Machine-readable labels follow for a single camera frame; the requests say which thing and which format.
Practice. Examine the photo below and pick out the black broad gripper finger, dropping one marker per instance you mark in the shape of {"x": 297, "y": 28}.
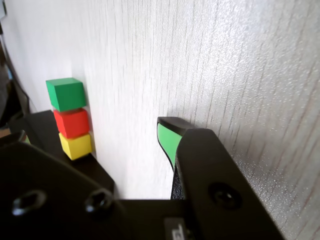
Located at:
{"x": 45, "y": 195}

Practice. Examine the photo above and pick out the green wooden cube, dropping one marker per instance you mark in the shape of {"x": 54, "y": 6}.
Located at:
{"x": 67, "y": 96}

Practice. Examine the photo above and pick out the yellow wooden cube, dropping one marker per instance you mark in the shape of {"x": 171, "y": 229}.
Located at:
{"x": 76, "y": 147}

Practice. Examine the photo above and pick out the red wooden cube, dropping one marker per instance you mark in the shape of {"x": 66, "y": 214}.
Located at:
{"x": 72, "y": 123}

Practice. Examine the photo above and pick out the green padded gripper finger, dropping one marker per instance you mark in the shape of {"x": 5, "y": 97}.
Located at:
{"x": 207, "y": 170}

